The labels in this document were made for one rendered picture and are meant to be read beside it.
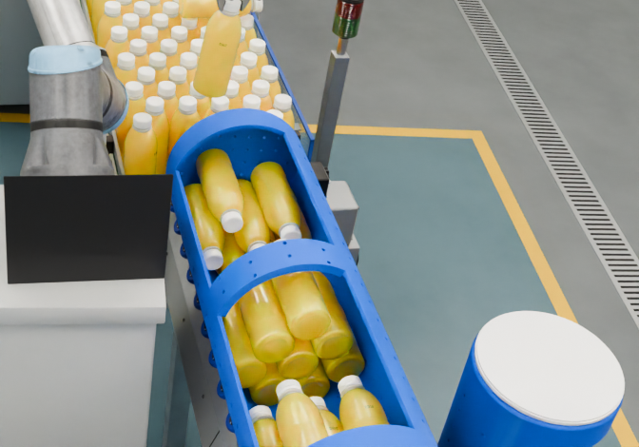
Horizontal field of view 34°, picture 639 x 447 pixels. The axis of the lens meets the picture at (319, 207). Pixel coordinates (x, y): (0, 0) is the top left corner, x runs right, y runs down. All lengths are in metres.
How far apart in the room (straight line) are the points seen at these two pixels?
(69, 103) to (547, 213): 2.74
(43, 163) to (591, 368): 1.04
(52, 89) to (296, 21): 3.44
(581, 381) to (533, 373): 0.09
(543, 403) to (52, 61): 1.01
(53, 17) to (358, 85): 2.88
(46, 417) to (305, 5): 3.63
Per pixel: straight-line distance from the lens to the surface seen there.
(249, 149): 2.10
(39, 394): 1.87
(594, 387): 1.94
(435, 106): 4.62
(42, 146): 1.71
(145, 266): 1.74
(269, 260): 1.70
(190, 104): 2.28
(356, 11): 2.49
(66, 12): 1.90
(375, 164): 4.15
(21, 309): 1.71
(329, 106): 2.62
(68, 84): 1.71
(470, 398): 1.93
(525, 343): 1.97
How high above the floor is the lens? 2.33
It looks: 37 degrees down
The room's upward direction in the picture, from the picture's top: 11 degrees clockwise
